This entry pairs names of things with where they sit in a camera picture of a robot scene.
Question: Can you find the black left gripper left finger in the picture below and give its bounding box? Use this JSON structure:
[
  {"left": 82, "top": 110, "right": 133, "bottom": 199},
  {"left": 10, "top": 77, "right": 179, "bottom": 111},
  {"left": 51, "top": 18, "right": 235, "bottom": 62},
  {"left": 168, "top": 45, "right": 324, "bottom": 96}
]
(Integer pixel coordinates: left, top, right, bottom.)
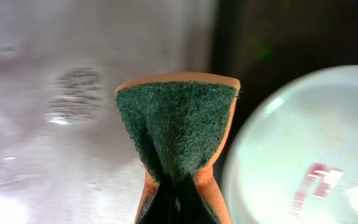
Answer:
[{"left": 138, "top": 180, "right": 176, "bottom": 224}]

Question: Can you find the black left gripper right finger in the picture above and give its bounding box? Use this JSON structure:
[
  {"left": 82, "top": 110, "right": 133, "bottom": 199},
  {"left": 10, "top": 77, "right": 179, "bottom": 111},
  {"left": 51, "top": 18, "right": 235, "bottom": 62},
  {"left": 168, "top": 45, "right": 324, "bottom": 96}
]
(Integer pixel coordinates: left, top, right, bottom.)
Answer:
[{"left": 178, "top": 175, "right": 219, "bottom": 224}]

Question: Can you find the large brown serving tray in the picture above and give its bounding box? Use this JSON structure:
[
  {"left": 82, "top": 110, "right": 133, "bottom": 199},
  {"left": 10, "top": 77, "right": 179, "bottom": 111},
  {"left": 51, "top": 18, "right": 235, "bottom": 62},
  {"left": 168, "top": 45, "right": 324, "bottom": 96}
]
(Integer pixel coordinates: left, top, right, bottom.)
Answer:
[{"left": 211, "top": 0, "right": 358, "bottom": 138}]

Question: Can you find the white plate with red stain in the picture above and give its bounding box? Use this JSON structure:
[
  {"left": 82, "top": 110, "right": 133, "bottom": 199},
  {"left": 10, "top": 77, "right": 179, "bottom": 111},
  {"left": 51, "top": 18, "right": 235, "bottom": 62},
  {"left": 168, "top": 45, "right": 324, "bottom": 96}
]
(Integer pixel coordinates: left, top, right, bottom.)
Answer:
[{"left": 223, "top": 65, "right": 358, "bottom": 224}]

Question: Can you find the orange green scrub sponge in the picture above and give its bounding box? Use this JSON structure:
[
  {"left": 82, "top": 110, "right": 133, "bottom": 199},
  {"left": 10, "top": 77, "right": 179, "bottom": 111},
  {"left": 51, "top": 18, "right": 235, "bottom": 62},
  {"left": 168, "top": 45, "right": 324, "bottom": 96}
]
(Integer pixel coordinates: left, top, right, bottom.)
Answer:
[{"left": 116, "top": 72, "right": 241, "bottom": 223}]

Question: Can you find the small black metal tray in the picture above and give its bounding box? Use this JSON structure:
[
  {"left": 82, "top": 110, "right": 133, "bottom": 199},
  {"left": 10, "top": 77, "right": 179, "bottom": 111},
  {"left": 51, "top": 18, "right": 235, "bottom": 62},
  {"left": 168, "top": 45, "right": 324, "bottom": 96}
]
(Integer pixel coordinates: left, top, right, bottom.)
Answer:
[{"left": 0, "top": 0, "right": 217, "bottom": 223}]

